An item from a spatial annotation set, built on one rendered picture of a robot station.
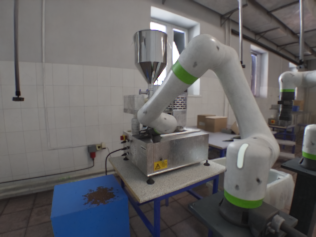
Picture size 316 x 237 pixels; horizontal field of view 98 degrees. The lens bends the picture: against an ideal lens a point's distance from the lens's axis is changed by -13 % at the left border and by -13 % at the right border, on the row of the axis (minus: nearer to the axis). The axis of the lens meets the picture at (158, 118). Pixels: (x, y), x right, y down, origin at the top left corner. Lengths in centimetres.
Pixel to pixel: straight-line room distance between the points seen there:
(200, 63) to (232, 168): 36
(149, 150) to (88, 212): 58
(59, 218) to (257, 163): 111
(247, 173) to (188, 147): 77
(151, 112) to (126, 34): 224
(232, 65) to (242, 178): 43
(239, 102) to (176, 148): 63
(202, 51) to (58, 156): 241
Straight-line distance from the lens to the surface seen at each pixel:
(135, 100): 121
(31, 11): 282
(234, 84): 68
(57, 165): 268
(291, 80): 129
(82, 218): 125
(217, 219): 60
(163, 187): 105
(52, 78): 253
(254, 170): 51
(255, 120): 66
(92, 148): 256
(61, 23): 274
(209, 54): 57
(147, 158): 104
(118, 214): 131
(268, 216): 56
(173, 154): 115
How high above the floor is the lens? 130
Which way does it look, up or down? 7 degrees down
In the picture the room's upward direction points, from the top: straight up
